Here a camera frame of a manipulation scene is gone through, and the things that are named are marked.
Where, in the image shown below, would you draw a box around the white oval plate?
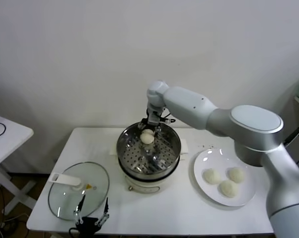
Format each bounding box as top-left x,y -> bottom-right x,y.
193,148 -> 256,207

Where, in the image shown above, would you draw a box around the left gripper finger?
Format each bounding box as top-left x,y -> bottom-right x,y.
73,194 -> 87,225
95,197 -> 110,227

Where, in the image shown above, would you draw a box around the thin white cable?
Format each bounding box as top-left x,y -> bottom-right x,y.
0,213 -> 29,238

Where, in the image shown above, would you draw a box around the white steamed baozi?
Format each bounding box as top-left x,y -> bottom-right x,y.
201,168 -> 222,185
218,180 -> 239,198
227,167 -> 246,183
140,133 -> 155,145

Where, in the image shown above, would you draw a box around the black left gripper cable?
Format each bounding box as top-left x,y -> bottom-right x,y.
69,227 -> 82,238

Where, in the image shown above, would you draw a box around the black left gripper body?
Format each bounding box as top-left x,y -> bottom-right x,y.
79,216 -> 100,238

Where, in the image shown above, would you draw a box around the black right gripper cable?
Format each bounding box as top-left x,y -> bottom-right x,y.
161,113 -> 176,124

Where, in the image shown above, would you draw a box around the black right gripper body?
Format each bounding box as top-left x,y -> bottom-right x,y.
147,108 -> 165,127

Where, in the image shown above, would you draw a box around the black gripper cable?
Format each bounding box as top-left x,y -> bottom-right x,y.
69,227 -> 82,238
161,113 -> 176,124

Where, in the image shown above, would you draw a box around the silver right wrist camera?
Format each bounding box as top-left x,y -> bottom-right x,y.
149,111 -> 160,125

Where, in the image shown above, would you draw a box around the glass lid with white handle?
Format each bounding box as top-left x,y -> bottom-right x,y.
48,161 -> 110,221

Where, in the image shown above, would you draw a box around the white side table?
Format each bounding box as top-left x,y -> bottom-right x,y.
0,113 -> 38,216

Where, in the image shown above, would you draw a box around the black hanging cables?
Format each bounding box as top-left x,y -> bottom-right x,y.
284,126 -> 299,179

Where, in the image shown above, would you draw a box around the stainless steel steamer basket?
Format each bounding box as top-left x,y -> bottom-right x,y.
115,120 -> 182,176

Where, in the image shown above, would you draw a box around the white electric cooker base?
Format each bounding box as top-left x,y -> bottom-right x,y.
109,139 -> 190,194

